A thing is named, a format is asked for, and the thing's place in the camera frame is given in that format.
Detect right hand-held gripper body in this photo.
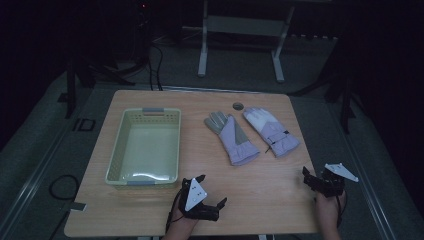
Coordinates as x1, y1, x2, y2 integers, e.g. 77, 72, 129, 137
309, 162, 360, 199

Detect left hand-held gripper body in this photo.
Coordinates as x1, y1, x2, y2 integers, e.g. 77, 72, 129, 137
178, 177, 221, 222

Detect purple glove with grey palm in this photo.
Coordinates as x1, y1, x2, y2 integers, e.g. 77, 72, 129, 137
203, 111, 261, 167

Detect purple glove with white fingers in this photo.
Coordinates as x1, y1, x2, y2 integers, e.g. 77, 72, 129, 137
242, 106, 301, 158

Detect pale green plastic basket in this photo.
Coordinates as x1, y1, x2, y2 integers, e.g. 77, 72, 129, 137
105, 107, 182, 187

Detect person's right hand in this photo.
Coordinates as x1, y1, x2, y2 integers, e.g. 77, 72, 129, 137
314, 190, 347, 231

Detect person's left hand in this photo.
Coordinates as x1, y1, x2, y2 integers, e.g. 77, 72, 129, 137
164, 213, 200, 240

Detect black tripod stand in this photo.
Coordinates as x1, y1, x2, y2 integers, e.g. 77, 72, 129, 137
57, 49, 150, 120
288, 36, 358, 135

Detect grey tape piece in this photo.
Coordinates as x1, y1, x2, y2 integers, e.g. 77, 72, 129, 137
69, 202, 88, 213

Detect dark device with red light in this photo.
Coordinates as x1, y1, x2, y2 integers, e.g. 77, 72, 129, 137
137, 0, 151, 24

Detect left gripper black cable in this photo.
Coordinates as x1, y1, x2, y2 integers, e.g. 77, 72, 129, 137
165, 190, 185, 233

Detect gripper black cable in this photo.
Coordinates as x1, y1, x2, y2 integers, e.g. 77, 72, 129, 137
165, 190, 185, 233
335, 191, 348, 229

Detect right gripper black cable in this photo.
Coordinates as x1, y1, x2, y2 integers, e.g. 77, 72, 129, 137
335, 191, 348, 229

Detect black hanging cables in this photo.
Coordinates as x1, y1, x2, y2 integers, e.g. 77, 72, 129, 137
146, 19, 165, 92

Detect black looped floor cable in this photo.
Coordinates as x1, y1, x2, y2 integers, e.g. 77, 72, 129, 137
48, 174, 81, 240

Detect white metal desk frame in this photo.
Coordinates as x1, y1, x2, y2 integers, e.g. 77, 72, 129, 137
197, 0, 297, 84

